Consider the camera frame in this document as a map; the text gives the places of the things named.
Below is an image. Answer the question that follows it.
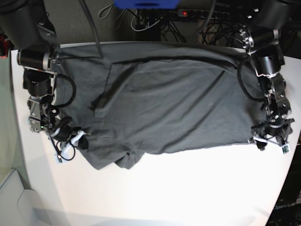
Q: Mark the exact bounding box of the blue box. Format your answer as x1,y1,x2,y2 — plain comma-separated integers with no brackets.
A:
113,0,180,9

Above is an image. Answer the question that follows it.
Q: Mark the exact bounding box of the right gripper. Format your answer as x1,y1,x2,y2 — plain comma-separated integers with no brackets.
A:
29,116,78,141

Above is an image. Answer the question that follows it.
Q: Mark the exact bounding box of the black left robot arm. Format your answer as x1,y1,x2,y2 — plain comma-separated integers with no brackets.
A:
234,0,301,145

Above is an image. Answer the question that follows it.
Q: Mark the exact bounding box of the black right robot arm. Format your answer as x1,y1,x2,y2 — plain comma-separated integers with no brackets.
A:
0,0,89,149

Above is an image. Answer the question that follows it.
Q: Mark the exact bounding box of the red clamp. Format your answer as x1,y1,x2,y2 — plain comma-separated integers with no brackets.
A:
0,33,13,58

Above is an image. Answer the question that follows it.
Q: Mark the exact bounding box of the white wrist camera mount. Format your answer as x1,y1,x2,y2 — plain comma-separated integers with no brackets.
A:
48,127,89,164

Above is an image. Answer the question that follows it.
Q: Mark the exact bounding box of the grey t-shirt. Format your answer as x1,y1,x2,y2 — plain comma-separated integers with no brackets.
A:
60,42,266,170

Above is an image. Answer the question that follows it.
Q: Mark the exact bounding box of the black power strip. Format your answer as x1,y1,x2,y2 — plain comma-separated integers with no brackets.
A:
177,9,230,20

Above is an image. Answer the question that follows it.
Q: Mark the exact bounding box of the white cable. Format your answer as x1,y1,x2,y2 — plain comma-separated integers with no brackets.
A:
130,14,161,32

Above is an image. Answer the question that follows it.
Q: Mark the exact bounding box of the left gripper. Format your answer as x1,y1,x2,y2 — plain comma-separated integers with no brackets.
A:
251,118,295,141

